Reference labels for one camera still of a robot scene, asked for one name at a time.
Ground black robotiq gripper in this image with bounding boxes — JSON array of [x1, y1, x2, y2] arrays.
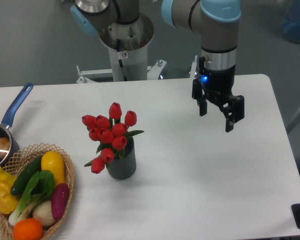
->
[[191, 65, 245, 133]]

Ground red tulip bouquet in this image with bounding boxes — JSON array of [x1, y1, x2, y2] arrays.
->
[[81, 102, 144, 174]]

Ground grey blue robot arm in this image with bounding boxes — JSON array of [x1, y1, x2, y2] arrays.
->
[[70, 0, 245, 132]]

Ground dark grey ribbed vase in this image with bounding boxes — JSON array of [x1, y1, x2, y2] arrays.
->
[[107, 138, 137, 180]]

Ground yellow squash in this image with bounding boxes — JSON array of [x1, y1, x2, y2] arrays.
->
[[41, 151, 66, 188]]

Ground purple sweet potato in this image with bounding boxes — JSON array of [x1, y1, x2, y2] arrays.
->
[[51, 183, 70, 221]]

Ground green bok choy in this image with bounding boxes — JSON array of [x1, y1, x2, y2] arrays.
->
[[8, 170, 54, 226]]

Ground white garlic bulb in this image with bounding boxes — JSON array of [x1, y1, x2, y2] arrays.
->
[[32, 200, 56, 227]]

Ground green cucumber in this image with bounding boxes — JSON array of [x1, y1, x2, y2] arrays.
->
[[10, 155, 43, 196]]

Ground orange fruit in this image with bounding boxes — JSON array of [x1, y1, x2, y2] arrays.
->
[[12, 218, 43, 240]]

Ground yellow bell pepper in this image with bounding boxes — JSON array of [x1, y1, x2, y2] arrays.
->
[[0, 166, 20, 215]]

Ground black cable on pedestal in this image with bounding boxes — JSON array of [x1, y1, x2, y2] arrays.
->
[[115, 38, 128, 82]]

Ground blue handled saucepan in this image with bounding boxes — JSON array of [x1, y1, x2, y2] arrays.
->
[[0, 83, 34, 167]]

